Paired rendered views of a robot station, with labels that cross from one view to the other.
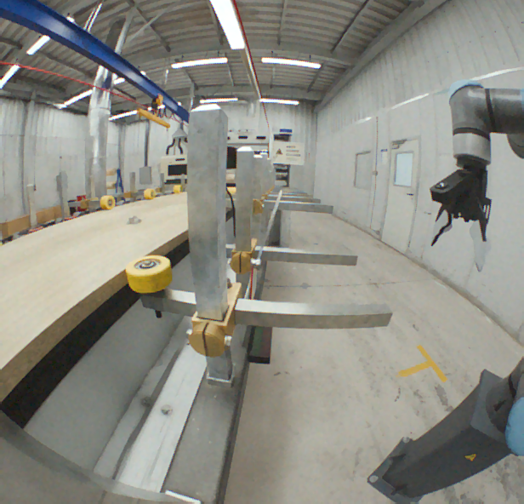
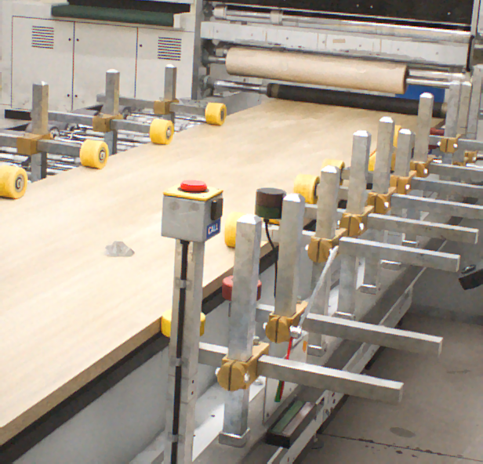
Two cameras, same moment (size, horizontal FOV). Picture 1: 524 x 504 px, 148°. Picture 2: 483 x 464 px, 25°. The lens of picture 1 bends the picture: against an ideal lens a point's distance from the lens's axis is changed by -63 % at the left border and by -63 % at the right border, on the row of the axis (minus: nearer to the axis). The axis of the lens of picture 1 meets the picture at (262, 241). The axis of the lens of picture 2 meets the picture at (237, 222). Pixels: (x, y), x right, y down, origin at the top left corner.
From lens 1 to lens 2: 1.67 m
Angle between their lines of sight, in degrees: 15
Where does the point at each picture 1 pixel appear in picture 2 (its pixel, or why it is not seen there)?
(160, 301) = not seen: hidden behind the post
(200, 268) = (236, 319)
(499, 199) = not seen: outside the picture
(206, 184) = (245, 268)
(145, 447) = not seen: outside the picture
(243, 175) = (288, 229)
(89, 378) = (103, 415)
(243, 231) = (285, 291)
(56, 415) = (76, 432)
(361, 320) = (365, 389)
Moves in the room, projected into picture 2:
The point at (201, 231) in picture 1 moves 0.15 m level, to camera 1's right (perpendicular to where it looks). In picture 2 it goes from (240, 295) to (324, 309)
